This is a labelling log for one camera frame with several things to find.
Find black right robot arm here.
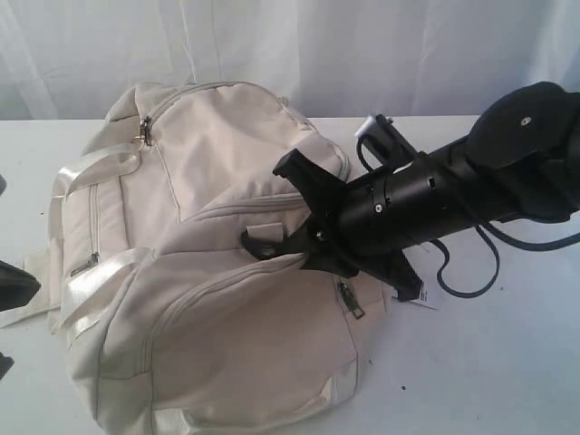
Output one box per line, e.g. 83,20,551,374
240,82,579,302

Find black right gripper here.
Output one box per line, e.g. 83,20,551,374
240,150,452,302

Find beige duffel bag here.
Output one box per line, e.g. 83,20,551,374
0,81,425,435

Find white barcode price tag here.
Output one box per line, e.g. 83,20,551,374
416,286,441,310

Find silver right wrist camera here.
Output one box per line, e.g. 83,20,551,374
355,114,419,173

